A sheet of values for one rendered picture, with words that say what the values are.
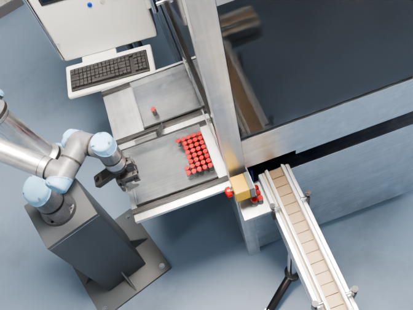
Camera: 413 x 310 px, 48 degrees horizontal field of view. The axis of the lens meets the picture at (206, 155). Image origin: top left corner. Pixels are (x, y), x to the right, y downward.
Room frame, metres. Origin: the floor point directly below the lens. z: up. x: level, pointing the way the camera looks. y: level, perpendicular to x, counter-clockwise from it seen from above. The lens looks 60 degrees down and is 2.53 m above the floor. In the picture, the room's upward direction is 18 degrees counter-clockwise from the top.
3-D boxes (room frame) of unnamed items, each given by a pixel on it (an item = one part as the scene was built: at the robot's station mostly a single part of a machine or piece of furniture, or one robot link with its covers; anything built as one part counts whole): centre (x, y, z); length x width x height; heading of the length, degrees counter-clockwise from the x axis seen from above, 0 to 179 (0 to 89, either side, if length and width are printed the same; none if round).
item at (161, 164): (0.96, 0.16, 0.90); 0.34 x 0.26 x 0.04; 92
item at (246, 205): (0.71, -0.13, 0.87); 0.14 x 0.13 x 0.02; 93
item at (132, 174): (0.88, 0.30, 1.10); 0.09 x 0.08 x 0.12; 93
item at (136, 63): (1.64, 0.33, 0.82); 0.40 x 0.14 x 0.02; 87
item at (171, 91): (1.31, 0.06, 0.90); 0.34 x 0.26 x 0.04; 93
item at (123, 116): (1.13, 0.12, 0.87); 0.70 x 0.48 x 0.02; 3
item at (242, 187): (0.72, -0.09, 0.99); 0.08 x 0.07 x 0.07; 93
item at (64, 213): (0.98, 0.67, 0.84); 0.15 x 0.15 x 0.10
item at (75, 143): (0.93, 0.40, 1.26); 0.11 x 0.11 x 0.08; 54
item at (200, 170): (0.97, 0.05, 0.90); 0.18 x 0.02 x 0.05; 2
